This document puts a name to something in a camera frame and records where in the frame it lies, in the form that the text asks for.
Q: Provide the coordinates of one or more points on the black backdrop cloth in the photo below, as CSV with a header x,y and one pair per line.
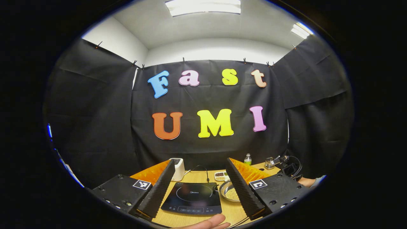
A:
x,y
206,95

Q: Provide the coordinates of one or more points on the black induction cooktop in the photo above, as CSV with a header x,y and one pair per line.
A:
x,y
190,197

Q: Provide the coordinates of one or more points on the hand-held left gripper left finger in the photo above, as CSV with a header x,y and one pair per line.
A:
x,y
159,190

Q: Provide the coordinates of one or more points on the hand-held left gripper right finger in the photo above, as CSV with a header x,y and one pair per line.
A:
x,y
243,190

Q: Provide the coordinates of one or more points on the small ceiling light panel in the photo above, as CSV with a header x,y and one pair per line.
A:
x,y
301,30

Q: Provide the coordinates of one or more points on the green drink bottle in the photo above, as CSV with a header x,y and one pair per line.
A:
x,y
247,160

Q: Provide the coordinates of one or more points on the white divided bean tray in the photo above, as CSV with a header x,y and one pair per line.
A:
x,y
221,175

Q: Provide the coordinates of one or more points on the stainless steel pot with beans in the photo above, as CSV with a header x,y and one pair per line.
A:
x,y
229,193

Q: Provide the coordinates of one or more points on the white toaster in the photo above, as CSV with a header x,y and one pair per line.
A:
x,y
178,168

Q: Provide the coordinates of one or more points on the large ceiling light panel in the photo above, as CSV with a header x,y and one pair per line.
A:
x,y
203,7

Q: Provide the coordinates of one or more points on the small metal spoon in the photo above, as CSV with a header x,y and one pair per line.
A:
x,y
276,160

